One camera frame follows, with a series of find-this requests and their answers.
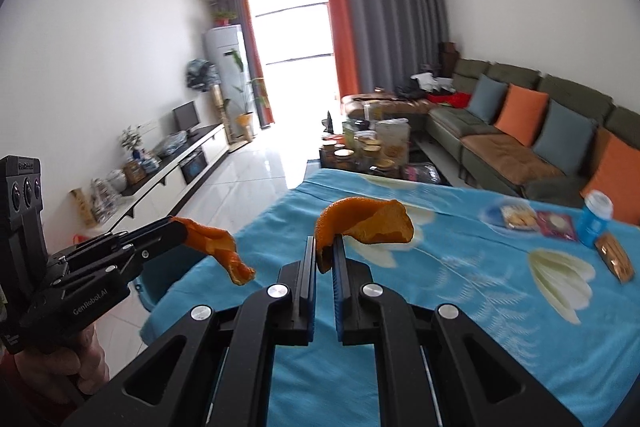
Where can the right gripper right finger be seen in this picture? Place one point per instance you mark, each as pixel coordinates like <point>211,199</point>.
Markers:
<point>435,367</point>

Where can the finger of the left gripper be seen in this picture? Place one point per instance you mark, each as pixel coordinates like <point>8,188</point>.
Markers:
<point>127,251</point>

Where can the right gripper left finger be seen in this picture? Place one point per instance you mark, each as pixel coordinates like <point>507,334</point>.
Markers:
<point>212,368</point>

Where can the orange peel piece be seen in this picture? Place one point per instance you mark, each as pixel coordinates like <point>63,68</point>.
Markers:
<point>368,220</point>
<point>220,245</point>

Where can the person's left hand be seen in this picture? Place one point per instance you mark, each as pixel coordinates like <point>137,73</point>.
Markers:
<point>82,359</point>

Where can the white black tv cabinet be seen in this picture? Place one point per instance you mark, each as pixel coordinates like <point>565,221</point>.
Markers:
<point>166,191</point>

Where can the small black monitor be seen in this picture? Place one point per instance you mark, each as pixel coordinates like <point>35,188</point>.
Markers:
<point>186,118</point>

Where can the blue floral tablecloth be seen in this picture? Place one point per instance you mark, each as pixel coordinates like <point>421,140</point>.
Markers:
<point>552,304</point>

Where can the cracker packet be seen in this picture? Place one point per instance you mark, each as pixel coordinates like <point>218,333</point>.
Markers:
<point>519,217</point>

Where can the pink snack packet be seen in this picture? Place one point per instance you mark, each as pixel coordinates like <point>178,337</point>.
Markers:
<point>556,225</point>

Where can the tall green potted plant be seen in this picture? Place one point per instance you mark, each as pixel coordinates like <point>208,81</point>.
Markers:
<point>241,98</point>

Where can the white standing air conditioner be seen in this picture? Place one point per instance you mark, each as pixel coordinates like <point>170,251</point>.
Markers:
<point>224,46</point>

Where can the small gold snack packet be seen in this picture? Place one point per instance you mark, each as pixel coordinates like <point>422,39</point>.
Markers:
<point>614,257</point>

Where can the cluttered coffee table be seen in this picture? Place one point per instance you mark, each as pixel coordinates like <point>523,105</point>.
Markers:
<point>397,154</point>

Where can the blue cup with lid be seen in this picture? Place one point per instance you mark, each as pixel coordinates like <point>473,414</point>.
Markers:
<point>596,215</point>

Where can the green brown sectional sofa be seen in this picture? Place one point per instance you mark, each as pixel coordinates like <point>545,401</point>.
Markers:
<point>492,158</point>

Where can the teal cushion near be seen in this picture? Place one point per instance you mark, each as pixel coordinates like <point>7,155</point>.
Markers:
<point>564,138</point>

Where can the teal cushion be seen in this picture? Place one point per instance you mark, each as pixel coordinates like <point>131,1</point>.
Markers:
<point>564,138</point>
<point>487,98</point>

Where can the curtain left of window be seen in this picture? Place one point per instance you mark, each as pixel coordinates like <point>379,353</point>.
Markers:
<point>237,12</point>

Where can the orange cushion near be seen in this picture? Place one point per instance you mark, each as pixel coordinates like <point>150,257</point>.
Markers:
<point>617,176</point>

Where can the orange cushion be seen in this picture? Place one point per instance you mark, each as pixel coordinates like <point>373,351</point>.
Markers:
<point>522,113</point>
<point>617,176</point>

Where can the orange cushion far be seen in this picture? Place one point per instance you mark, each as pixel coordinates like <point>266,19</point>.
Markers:
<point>522,113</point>

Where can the teal cushion far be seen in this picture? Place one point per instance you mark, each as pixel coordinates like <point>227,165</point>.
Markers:
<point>487,98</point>

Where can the grey orange curtain right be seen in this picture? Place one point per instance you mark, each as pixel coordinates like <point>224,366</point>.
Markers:
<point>382,43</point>

